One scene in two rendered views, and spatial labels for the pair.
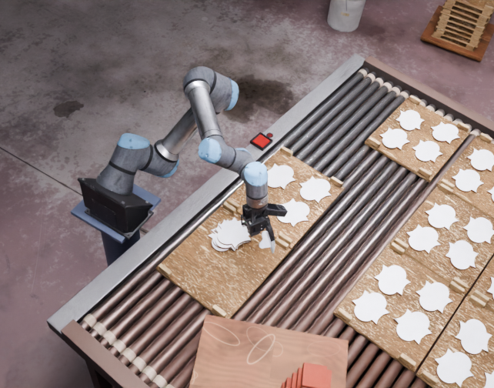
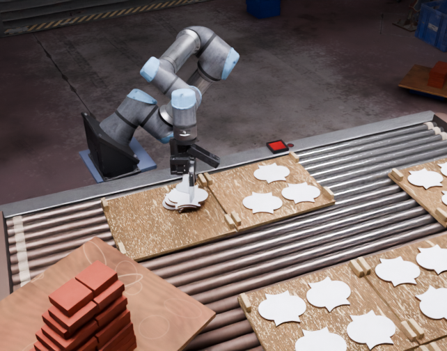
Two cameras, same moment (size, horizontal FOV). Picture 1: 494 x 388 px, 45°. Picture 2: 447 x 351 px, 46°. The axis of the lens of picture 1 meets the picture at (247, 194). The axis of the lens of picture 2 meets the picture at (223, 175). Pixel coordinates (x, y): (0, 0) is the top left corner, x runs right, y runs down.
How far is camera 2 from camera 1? 1.24 m
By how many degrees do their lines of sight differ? 29
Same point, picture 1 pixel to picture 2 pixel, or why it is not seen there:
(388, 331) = (287, 340)
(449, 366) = not seen: outside the picture
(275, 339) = (140, 281)
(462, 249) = (443, 298)
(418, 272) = (368, 299)
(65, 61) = (205, 110)
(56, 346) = not seen: hidden behind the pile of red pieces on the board
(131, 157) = (131, 106)
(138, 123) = not seen: hidden behind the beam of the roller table
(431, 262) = (392, 297)
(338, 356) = (193, 321)
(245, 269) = (178, 230)
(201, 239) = (157, 195)
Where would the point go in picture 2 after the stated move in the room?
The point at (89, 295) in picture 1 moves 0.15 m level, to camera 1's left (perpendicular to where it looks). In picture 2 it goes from (33, 203) to (9, 189)
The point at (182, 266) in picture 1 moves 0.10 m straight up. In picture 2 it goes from (123, 208) to (120, 186)
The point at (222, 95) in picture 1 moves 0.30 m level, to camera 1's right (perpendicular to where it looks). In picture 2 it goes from (216, 57) to (285, 76)
